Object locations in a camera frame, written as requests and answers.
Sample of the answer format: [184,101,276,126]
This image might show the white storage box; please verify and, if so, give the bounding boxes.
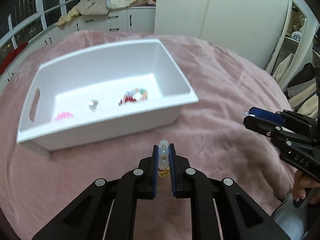
[16,38,199,159]

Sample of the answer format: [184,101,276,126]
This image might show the large window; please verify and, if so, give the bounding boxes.
[1,0,80,62]

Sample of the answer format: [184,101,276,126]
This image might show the person's right hand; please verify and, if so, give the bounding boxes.
[291,170,320,204]

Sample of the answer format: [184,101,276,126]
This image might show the pile of clothes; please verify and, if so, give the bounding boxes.
[55,0,157,27]

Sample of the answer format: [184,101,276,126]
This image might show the silver pearl hair clip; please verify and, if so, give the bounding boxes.
[88,100,99,112]

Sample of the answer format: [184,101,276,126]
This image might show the clear white bead bracelet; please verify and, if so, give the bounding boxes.
[157,138,171,179]

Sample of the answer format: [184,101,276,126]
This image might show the white drawer cabinet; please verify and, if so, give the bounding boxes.
[1,6,156,90]

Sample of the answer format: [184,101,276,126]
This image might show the pink bead bracelet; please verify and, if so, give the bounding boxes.
[54,111,74,122]

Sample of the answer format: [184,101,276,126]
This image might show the multicolour bead bracelet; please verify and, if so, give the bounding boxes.
[125,87,149,101]

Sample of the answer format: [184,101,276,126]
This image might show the pink plush blanket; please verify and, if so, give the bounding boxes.
[1,30,295,239]

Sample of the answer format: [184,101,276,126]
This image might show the red cushion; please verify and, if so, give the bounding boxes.
[0,42,28,74]

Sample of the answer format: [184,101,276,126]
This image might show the red bead bracelet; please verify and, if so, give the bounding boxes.
[118,95,138,106]

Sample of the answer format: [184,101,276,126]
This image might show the hanging clothes at right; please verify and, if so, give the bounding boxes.
[284,51,319,119]

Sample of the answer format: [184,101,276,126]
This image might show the white wardrobe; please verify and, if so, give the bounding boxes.
[153,0,293,68]

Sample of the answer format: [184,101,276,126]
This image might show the white open shelf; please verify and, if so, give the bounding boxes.
[265,0,315,89]

